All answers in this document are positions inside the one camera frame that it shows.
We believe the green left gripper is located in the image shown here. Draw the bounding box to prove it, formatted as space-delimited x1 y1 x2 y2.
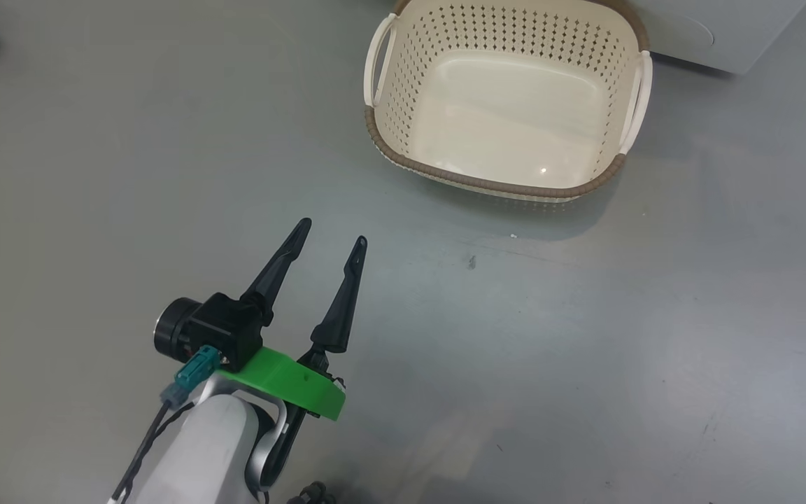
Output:
220 218 368 422

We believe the cream perforated laundry basket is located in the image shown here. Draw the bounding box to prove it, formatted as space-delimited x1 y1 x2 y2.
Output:
363 0 653 204

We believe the white washing machine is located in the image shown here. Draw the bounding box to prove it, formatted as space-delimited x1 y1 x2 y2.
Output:
630 0 806 75

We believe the teal left camera cable connector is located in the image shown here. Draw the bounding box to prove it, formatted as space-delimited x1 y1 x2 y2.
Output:
111 345 226 504

